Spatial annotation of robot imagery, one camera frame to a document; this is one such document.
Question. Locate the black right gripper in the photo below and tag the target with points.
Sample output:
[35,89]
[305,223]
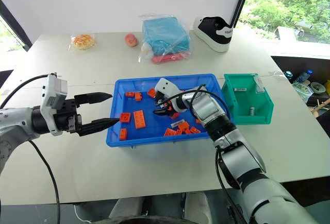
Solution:
[165,104]

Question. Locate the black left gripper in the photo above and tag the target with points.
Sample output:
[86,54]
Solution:
[65,117]

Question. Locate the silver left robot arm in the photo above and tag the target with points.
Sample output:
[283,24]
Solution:
[15,123]

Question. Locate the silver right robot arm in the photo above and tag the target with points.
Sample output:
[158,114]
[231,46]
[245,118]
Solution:
[232,162]

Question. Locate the blue plastic bin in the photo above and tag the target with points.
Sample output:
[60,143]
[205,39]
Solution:
[152,113]

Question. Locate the green plastic bin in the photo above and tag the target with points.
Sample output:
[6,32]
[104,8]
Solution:
[245,103]

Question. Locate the white label on bin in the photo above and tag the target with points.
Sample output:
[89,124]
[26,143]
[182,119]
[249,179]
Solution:
[259,85]

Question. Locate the small orange building block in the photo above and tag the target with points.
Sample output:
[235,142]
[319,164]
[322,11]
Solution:
[130,94]
[123,134]
[198,121]
[183,126]
[151,92]
[125,117]
[193,130]
[170,132]
[138,96]
[175,116]

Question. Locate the long orange building block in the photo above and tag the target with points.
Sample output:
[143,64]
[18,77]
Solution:
[139,119]

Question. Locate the white battery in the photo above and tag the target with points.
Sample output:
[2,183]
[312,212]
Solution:
[177,123]

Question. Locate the pink item in bag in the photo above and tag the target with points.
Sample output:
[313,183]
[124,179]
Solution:
[167,58]

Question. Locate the wrapped bread bun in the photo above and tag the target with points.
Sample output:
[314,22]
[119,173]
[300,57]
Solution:
[83,41]

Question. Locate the peach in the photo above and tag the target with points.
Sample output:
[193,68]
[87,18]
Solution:
[131,40]

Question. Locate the folded blue cloth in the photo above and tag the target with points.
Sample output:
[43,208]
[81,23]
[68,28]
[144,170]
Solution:
[165,34]

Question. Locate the white black sneaker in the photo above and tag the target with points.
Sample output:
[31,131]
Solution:
[214,32]

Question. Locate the dark storage crate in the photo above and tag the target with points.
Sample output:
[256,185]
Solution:
[291,64]

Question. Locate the crumpled clear plastic bag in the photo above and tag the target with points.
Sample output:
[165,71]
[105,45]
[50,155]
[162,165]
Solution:
[303,91]

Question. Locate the blue-capped plastic bottle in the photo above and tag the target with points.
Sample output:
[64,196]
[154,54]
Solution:
[304,76]

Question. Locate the small round bowl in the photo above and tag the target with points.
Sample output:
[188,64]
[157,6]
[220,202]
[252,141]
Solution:
[317,87]

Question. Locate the wooden sticks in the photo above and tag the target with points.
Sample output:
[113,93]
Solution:
[321,105]

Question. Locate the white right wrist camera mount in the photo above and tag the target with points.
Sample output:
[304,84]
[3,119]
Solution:
[166,86]

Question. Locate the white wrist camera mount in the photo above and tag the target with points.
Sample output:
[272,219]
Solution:
[52,92]
[166,86]

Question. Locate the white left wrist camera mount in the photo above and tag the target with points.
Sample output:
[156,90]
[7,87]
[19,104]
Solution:
[52,92]

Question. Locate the black slanted frame bar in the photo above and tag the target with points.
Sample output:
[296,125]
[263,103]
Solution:
[14,23]

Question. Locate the black window frame post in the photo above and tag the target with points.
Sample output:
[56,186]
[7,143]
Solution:
[242,0]

